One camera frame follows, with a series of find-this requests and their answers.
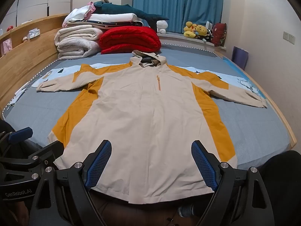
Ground grey ribbed slipper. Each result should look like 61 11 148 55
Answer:
178 204 200 218

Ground wooden headboard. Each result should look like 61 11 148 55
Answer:
0 13 73 113

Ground pink cloth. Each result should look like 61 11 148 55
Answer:
86 2 97 19

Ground pink card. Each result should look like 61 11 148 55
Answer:
1 39 12 54

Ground white window sill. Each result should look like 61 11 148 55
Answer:
156 32 227 50

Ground folded cream fleece blanket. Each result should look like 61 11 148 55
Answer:
55 26 103 46
58 39 102 60

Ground bed with grey sheet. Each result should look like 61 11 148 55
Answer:
1 44 298 170

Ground folded red blanket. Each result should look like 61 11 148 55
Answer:
99 26 161 55

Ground white cloth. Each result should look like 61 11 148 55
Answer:
8 81 32 107

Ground white tissue pack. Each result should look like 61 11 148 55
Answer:
27 28 41 39

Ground white plush toy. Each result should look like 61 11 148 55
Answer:
156 20 168 34

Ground beige and orange hooded jacket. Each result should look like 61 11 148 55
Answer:
36 50 268 205

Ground person's dark trousers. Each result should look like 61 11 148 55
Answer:
257 150 301 226

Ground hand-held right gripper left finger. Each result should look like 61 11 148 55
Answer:
29 140 112 226

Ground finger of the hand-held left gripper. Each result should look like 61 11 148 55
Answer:
0 127 33 150
0 140 65 186

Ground yellow bear plush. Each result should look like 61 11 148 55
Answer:
194 24 211 40

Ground blue curtain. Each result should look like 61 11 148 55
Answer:
133 0 224 33

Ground teal shark plush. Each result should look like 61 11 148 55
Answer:
93 1 170 29

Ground yellow duck plush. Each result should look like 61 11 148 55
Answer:
183 21 197 38

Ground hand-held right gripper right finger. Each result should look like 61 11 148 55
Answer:
191 140 275 226

